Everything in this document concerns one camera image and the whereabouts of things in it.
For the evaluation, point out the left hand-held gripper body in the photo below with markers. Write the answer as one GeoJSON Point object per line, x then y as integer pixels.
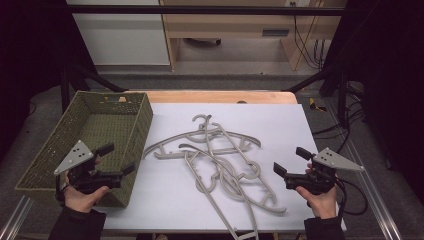
{"type": "Point", "coordinates": [75, 156]}

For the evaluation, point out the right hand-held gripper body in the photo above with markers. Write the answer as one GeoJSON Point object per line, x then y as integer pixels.
{"type": "Point", "coordinates": [330, 160]}

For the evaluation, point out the green woven basket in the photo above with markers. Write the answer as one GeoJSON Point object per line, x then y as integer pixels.
{"type": "Point", "coordinates": [100, 125]}

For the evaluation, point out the grey plastic clothes hanger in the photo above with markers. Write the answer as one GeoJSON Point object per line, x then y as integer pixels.
{"type": "Point", "coordinates": [217, 206]}
{"type": "Point", "coordinates": [166, 155]}
{"type": "Point", "coordinates": [275, 209]}

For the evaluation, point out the person's left hand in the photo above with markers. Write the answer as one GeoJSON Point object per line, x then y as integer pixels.
{"type": "Point", "coordinates": [81, 201]}

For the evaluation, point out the person's right hand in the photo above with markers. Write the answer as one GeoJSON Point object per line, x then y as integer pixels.
{"type": "Point", "coordinates": [321, 205]}

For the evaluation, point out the white table board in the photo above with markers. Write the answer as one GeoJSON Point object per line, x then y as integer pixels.
{"type": "Point", "coordinates": [293, 126]}

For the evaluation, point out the yellow and black tape piece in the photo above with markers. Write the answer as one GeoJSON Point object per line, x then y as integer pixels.
{"type": "Point", "coordinates": [315, 106]}

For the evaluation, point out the wooden table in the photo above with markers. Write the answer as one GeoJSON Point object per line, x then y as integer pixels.
{"type": "Point", "coordinates": [216, 96]}

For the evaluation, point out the black curtain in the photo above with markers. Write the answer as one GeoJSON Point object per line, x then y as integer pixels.
{"type": "Point", "coordinates": [390, 66]}
{"type": "Point", "coordinates": [30, 50]}

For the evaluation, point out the white cabinet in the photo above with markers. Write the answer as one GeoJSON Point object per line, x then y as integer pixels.
{"type": "Point", "coordinates": [123, 36]}

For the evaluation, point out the light wooden desk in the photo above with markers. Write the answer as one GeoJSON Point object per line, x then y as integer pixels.
{"type": "Point", "coordinates": [233, 23]}

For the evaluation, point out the aluminium rail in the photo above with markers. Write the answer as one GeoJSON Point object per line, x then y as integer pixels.
{"type": "Point", "coordinates": [376, 200]}
{"type": "Point", "coordinates": [15, 220]}

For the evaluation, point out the black metal frame strut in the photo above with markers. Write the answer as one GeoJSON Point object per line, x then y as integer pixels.
{"type": "Point", "coordinates": [313, 80]}
{"type": "Point", "coordinates": [100, 80]}

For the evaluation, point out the black horizontal frame bar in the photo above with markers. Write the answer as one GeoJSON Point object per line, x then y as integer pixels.
{"type": "Point", "coordinates": [200, 10]}

